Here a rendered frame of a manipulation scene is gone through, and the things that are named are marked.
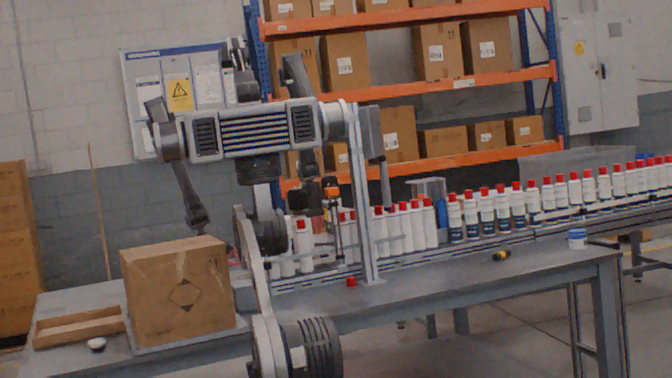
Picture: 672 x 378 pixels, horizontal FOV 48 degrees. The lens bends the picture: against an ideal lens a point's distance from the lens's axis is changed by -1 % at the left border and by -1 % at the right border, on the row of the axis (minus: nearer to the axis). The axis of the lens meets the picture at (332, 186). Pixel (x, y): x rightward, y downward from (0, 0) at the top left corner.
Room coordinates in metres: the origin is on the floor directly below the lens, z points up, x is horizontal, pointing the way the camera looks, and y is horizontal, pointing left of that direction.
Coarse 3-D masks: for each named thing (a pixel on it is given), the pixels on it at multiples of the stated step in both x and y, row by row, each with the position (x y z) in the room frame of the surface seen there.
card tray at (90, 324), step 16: (48, 320) 2.67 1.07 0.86; (64, 320) 2.69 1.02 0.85; (80, 320) 2.70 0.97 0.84; (96, 320) 2.69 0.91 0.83; (112, 320) 2.66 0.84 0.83; (32, 336) 2.44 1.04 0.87; (48, 336) 2.43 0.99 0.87; (64, 336) 2.44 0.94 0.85; (80, 336) 2.46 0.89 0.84; (96, 336) 2.48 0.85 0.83
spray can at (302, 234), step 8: (296, 224) 2.84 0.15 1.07; (304, 224) 2.84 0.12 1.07; (296, 232) 2.83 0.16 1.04; (304, 232) 2.82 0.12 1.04; (296, 240) 2.84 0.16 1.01; (304, 240) 2.82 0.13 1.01; (304, 248) 2.82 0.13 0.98; (304, 264) 2.82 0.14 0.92; (312, 264) 2.84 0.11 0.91; (304, 272) 2.82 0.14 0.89
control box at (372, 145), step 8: (360, 112) 2.76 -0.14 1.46; (368, 112) 2.75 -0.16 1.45; (376, 112) 2.87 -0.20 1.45; (360, 120) 2.76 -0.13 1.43; (368, 120) 2.75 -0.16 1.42; (376, 120) 2.85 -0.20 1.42; (360, 128) 2.76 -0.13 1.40; (368, 128) 2.75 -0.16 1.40; (376, 128) 2.84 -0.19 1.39; (368, 136) 2.75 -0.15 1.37; (376, 136) 2.82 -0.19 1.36; (368, 144) 2.76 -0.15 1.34; (376, 144) 2.81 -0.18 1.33; (368, 152) 2.76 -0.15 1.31; (376, 152) 2.79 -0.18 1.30
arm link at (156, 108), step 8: (160, 96) 2.76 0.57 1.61; (144, 104) 2.75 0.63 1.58; (152, 104) 2.73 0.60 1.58; (160, 104) 2.72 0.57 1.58; (152, 112) 2.67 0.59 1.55; (160, 112) 2.65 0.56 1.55; (168, 112) 2.79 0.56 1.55; (152, 120) 2.79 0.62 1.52; (160, 120) 2.59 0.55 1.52; (168, 120) 2.58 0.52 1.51
